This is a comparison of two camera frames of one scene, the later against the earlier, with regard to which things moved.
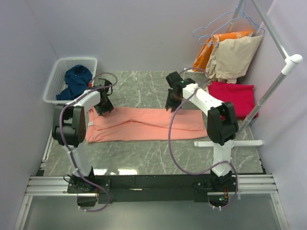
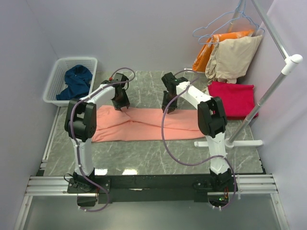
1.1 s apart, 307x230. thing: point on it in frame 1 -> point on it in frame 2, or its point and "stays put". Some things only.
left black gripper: (109, 107) -> (124, 103)
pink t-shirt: (140, 124) stays put
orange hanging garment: (200, 63) stays put
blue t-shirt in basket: (77, 78) stays put
